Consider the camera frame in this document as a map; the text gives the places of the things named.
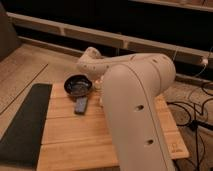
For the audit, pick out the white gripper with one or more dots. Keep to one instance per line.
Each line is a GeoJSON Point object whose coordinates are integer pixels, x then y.
{"type": "Point", "coordinates": [98, 84]}

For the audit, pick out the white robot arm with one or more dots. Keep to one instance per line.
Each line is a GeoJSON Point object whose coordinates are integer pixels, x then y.
{"type": "Point", "coordinates": [129, 86]}

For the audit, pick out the blue rectangular block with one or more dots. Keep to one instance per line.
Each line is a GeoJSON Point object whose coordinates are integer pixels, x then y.
{"type": "Point", "coordinates": [81, 105]}

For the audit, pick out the wooden table board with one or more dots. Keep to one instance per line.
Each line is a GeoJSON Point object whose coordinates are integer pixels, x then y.
{"type": "Point", "coordinates": [73, 142]}

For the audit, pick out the black floor mat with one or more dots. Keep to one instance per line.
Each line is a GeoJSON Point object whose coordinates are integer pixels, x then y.
{"type": "Point", "coordinates": [20, 144]}

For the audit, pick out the white power plug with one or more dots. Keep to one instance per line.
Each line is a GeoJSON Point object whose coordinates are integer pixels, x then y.
{"type": "Point", "coordinates": [204, 61]}

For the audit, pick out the white shelf rail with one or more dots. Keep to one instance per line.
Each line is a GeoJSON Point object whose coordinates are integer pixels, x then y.
{"type": "Point", "coordinates": [178, 53]}

